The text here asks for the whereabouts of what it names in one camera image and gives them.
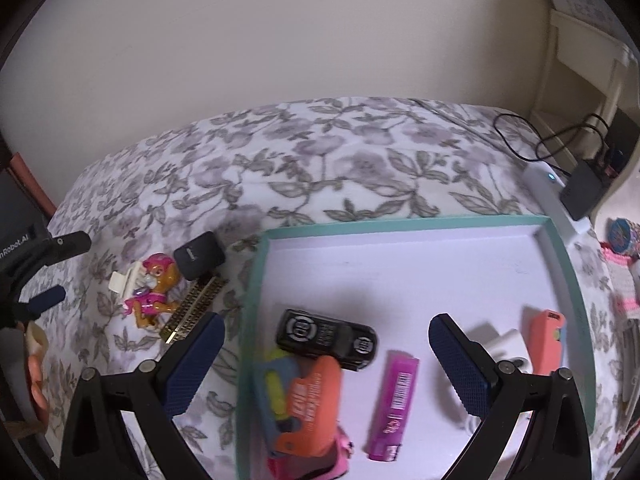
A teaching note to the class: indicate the small black box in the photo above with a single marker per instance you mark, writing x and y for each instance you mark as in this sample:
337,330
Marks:
200,255

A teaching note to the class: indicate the black power adapter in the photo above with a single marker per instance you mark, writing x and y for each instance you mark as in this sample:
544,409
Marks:
582,190

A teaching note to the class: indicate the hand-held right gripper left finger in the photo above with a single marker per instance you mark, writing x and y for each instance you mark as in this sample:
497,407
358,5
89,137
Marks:
192,365

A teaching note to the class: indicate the white power strip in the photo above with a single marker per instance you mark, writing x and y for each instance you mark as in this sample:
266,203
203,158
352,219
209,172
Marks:
550,190

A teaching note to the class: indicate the black toy car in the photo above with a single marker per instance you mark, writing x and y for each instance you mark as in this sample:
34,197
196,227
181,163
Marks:
325,335

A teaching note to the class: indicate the cream hair claw clip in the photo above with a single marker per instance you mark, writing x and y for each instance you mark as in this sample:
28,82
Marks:
120,282

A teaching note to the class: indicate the magenta lighter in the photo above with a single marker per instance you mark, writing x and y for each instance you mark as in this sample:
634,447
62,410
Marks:
395,405

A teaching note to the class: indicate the floral printed blanket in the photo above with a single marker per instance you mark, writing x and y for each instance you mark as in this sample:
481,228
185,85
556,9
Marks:
350,160

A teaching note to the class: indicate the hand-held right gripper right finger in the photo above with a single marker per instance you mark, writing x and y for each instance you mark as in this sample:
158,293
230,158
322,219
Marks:
460,370

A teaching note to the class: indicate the round colourful tin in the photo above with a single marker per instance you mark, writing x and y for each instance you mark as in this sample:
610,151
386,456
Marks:
625,235

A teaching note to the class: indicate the pink lace cloth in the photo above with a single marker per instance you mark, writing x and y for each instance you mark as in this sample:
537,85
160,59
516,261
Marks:
627,305

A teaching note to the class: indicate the gold metal comb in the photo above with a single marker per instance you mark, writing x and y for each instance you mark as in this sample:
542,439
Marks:
192,305

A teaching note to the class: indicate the salmon pink rectangular case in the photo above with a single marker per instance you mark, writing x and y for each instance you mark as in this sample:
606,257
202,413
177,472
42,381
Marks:
542,340

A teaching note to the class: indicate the white charger adapter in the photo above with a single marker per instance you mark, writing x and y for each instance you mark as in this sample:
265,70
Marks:
505,342

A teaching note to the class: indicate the cream wooden shelf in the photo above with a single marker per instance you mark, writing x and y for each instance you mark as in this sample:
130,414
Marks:
570,60

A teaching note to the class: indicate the orange silicone wristband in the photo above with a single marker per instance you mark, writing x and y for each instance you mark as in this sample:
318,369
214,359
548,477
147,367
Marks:
315,400

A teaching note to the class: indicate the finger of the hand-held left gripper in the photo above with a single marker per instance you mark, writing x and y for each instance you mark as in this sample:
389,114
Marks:
70,243
47,299

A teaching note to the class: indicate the pink pup toy figure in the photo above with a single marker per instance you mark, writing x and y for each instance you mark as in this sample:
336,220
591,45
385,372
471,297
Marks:
150,300

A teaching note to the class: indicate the person's left hand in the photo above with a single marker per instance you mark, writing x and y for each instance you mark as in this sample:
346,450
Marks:
37,365

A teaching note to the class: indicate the reddish brown board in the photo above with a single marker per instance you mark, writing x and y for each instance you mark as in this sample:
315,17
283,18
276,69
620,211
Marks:
30,180

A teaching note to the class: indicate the teal cardboard box tray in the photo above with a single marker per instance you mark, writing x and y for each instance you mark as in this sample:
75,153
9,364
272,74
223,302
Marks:
400,270

